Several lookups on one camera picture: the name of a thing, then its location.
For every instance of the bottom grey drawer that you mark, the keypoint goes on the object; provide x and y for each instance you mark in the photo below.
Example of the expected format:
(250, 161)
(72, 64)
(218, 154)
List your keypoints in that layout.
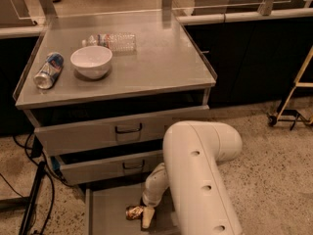
(106, 213)

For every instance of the grey drawer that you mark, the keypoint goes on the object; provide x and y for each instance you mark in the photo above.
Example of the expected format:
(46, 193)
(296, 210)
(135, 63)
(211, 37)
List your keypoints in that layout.
(106, 213)
(111, 168)
(108, 132)

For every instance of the white ceramic bowl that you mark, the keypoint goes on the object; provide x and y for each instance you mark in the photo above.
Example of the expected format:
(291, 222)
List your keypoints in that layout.
(92, 62)

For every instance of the blue silver energy drink can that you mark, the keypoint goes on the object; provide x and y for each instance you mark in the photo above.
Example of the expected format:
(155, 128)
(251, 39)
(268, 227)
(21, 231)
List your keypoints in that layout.
(50, 71)

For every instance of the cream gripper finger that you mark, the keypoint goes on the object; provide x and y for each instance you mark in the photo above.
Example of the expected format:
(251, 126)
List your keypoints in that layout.
(148, 214)

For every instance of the top grey drawer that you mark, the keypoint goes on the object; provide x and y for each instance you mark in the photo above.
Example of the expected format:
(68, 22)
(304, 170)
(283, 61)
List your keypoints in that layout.
(108, 132)

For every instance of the orange soda can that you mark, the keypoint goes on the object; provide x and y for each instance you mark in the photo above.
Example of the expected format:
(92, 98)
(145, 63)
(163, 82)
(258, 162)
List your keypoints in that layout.
(134, 212)

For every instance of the white horizontal rail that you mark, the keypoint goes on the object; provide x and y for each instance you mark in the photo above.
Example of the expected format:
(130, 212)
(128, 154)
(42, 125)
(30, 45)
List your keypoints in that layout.
(245, 17)

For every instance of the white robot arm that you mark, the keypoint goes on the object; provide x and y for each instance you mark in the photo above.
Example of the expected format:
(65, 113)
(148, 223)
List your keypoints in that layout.
(191, 151)

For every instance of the grey metal drawer cabinet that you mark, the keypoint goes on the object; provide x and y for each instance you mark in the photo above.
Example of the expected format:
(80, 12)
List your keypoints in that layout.
(165, 72)

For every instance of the middle grey drawer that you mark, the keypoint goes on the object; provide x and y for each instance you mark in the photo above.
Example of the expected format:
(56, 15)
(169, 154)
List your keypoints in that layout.
(111, 168)

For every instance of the black metal stand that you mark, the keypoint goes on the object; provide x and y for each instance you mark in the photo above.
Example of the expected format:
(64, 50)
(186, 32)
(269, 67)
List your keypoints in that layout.
(25, 203)

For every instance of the clear plastic water bottle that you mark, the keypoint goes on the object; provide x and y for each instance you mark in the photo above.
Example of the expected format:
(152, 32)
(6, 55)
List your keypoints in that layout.
(116, 42)

